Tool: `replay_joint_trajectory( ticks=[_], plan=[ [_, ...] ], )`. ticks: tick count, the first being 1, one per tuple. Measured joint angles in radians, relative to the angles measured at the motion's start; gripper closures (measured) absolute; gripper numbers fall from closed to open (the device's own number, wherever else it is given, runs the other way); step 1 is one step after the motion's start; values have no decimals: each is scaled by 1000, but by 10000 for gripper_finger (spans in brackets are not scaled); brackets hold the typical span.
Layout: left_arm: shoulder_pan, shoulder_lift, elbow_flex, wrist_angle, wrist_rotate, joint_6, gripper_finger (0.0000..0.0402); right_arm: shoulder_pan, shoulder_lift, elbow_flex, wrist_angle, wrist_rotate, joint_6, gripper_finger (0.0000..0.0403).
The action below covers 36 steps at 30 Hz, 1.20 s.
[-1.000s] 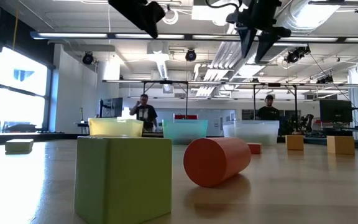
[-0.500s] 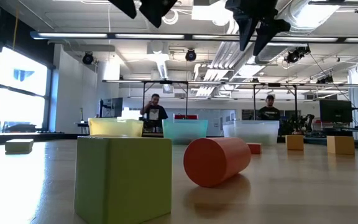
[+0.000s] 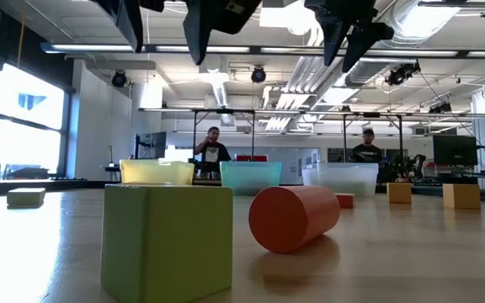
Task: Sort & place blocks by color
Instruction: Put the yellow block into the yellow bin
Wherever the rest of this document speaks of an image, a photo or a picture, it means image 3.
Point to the silver ventilation duct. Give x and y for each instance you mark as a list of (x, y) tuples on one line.
[(419, 21)]

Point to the black metal stand frame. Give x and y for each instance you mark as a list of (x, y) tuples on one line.
[(401, 139), (195, 134)]

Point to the green foam block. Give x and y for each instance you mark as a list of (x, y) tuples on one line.
[(25, 197)]

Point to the red foam cylinder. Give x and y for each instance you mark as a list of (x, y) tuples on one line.
[(293, 219)]

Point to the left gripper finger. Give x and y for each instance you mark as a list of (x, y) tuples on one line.
[(131, 21), (198, 29)]

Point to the person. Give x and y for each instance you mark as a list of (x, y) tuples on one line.
[(212, 153), (366, 152)]

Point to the black aluminium table frame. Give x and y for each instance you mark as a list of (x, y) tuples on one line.
[(57, 184)]

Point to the black overhead light bar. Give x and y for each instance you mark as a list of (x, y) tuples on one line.
[(268, 49)]

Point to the clear plastic bin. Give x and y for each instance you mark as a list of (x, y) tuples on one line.
[(339, 179)]

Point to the teal plastic bin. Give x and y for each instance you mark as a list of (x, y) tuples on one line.
[(251, 177)]

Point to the green foam cube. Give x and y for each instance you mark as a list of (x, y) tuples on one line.
[(166, 244)]

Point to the yellow plastic bin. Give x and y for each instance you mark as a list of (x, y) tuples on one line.
[(157, 172)]

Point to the black computer monitor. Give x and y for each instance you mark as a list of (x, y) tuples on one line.
[(454, 150), (154, 145)]

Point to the black ceiling spot camera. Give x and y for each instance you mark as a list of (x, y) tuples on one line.
[(258, 74), (400, 75), (118, 78)]

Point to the red box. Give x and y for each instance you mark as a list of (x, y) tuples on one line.
[(252, 158)]

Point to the red foam block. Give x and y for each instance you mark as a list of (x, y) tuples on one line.
[(346, 200)]

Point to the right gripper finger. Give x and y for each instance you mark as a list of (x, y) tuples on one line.
[(369, 35), (332, 38)]

